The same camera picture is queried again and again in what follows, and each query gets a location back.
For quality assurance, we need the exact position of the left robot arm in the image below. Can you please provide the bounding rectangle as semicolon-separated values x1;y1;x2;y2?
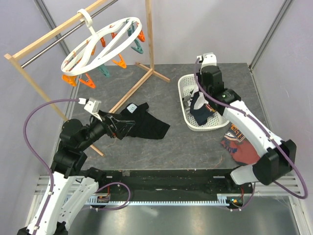
18;111;135;235

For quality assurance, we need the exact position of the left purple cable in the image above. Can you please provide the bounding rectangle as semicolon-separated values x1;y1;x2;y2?
23;98;81;235

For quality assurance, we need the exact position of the white round clip hanger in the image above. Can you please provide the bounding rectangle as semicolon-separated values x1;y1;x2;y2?
61;9;145;87

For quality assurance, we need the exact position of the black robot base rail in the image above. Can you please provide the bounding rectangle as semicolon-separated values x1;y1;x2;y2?
73;166;254;199

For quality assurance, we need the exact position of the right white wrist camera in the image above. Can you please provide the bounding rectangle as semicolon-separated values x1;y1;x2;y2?
197;52;217;68

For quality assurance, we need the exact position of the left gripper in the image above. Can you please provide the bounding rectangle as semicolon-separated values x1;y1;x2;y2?
78;109;135;150

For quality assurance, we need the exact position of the dark navy sock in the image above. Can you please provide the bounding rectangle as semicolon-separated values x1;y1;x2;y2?
190;104;216;126

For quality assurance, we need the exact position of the white perforated laundry basket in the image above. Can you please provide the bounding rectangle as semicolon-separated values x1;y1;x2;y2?
178;74;230;132

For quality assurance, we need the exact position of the metal rack rod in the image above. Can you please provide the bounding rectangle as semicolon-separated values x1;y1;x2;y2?
21;0;118;68

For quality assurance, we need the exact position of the white slotted cable duct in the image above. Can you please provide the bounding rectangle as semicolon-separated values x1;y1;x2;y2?
85;195;243;206

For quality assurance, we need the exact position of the black folded garment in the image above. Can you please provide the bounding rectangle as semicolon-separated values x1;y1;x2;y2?
113;102;171;141

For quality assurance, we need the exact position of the purple cable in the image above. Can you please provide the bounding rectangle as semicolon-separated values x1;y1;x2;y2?
194;57;308;199
23;98;81;235

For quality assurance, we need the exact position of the red printed t-shirt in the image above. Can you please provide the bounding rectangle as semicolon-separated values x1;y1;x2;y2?
221;124;260;165

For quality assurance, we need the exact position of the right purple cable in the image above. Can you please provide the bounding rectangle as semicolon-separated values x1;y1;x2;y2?
194;57;308;199

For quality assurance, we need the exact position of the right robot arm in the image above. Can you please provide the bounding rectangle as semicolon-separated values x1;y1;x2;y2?
195;65;296;193

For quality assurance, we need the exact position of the wooden drying rack frame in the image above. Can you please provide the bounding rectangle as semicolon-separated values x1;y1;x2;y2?
3;0;172;156

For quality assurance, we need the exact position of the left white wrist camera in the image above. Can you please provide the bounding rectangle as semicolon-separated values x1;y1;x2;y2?
78;98;102;121

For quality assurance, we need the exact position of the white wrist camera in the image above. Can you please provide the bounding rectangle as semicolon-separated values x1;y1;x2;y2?
197;52;217;68
78;98;102;121

